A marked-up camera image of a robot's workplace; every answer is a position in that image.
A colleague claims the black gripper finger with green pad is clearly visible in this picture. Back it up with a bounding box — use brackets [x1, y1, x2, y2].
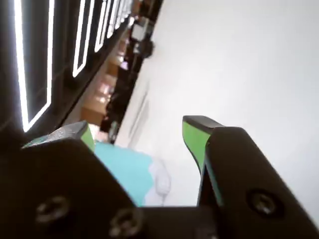
[0, 120, 150, 239]
[182, 115, 319, 239]

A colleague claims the teal dome-lid desktop bin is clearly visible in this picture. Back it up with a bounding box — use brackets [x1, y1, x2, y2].
[94, 141, 172, 207]

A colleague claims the rectangular LED ceiling light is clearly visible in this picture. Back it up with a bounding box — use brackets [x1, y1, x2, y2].
[72, 0, 96, 78]
[13, 0, 55, 133]

